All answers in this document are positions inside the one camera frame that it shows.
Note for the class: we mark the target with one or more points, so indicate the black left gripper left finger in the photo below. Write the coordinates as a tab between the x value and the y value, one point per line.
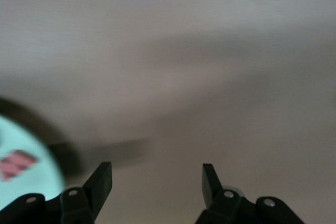
89	197

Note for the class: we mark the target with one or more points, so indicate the green plate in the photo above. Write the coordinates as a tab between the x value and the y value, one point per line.
23	182

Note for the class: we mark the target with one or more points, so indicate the red foam letter w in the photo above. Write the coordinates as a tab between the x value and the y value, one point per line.
16	165

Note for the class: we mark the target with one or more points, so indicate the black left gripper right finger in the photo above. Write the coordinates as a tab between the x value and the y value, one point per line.
223	203

